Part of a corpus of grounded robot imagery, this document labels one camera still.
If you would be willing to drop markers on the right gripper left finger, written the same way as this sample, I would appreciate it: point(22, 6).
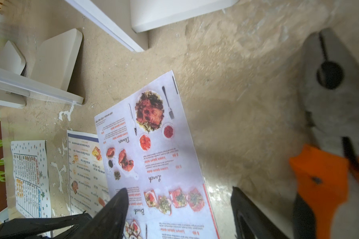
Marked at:
point(107, 224)

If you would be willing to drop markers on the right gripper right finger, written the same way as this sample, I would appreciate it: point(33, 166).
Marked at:
point(250, 222)

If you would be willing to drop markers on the pink restaurant special menu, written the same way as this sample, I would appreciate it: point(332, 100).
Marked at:
point(147, 149)

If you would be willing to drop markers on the blue bordered menu sheet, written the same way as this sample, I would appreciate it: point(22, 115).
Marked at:
point(87, 182)

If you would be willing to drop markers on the dotted border table menu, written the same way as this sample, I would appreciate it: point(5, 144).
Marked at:
point(30, 168)

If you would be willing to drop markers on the orange handled pliers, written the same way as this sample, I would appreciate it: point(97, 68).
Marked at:
point(329, 91)

